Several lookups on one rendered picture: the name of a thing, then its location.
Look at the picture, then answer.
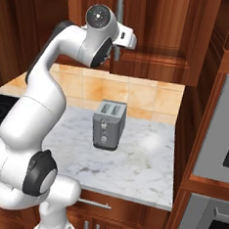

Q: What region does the wooden drawer front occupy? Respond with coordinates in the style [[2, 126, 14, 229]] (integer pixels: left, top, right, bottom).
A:
[[0, 174, 46, 229], [65, 188, 171, 229]]

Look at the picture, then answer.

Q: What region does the grey drawer handle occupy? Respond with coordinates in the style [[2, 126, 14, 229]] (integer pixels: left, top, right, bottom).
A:
[[77, 198, 113, 210]]

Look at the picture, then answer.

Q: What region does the grey built-in oven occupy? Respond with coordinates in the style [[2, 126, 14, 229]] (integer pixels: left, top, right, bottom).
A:
[[172, 191, 229, 229]]

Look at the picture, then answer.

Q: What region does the grey two-slot toaster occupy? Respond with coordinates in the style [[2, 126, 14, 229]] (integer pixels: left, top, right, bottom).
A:
[[89, 98, 128, 153]]

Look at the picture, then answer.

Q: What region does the wooden wall cupboard door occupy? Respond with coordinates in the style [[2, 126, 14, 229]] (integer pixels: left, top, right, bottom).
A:
[[60, 0, 116, 71], [107, 0, 223, 89]]

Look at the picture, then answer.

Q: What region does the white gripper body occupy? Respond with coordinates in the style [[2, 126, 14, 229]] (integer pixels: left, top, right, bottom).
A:
[[124, 28, 139, 52]]

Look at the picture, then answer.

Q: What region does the grey microwave oven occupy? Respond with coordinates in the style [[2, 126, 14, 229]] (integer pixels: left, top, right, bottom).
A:
[[191, 71, 229, 185]]

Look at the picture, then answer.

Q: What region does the long grey cupboard handle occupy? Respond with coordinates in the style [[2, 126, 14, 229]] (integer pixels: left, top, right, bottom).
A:
[[112, 0, 126, 63]]

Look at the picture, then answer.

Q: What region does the tall wooden appliance cabinet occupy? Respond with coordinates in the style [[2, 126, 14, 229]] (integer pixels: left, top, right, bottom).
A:
[[160, 0, 229, 229]]

